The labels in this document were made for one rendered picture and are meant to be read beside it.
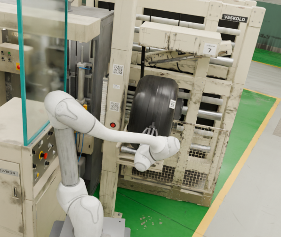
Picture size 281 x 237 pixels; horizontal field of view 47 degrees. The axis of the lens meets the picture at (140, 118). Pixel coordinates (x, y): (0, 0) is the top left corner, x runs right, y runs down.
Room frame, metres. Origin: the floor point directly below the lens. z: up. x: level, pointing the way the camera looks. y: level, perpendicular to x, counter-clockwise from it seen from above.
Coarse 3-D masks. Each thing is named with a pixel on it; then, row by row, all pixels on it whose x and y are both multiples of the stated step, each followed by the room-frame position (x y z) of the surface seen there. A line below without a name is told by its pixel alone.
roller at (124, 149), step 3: (123, 147) 2.12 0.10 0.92; (126, 147) 2.13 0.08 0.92; (129, 147) 2.13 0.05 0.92; (120, 150) 2.12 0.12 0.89; (123, 150) 2.11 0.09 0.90; (126, 150) 2.11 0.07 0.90; (129, 150) 2.10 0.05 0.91; (132, 150) 2.10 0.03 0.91; (135, 150) 2.10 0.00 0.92; (132, 153) 2.10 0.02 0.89; (135, 153) 2.10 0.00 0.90
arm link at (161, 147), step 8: (96, 120) 1.40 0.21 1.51; (96, 128) 1.38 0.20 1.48; (104, 128) 1.43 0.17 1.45; (96, 136) 1.39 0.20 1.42; (104, 136) 1.41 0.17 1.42; (112, 136) 1.44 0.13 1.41; (120, 136) 1.45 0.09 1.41; (128, 136) 1.47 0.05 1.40; (136, 136) 1.48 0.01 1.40; (144, 136) 1.49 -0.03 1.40; (152, 136) 1.52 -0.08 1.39; (160, 136) 1.58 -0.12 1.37; (152, 144) 1.50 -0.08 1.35; (160, 144) 1.52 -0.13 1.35; (168, 144) 1.54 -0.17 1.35; (176, 144) 1.54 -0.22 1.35; (152, 152) 1.55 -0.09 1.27; (160, 152) 1.51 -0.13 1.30; (168, 152) 1.52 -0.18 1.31; (176, 152) 1.54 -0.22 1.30
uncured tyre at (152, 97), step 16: (144, 80) 2.20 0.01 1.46; (160, 80) 2.21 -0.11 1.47; (144, 96) 2.06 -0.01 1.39; (160, 96) 2.06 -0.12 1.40; (176, 96) 2.12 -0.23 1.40; (144, 112) 1.99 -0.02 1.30; (160, 112) 1.99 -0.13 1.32; (128, 128) 2.02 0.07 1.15; (144, 128) 1.96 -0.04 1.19; (160, 128) 1.95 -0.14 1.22
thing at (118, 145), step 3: (126, 126) 2.41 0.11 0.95; (126, 129) 2.36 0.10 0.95; (117, 144) 2.11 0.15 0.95; (120, 144) 2.13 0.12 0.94; (123, 144) 2.26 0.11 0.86; (117, 147) 2.08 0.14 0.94; (120, 147) 2.12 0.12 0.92; (117, 150) 2.08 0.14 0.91; (117, 153) 2.08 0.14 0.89; (117, 156) 2.08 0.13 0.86
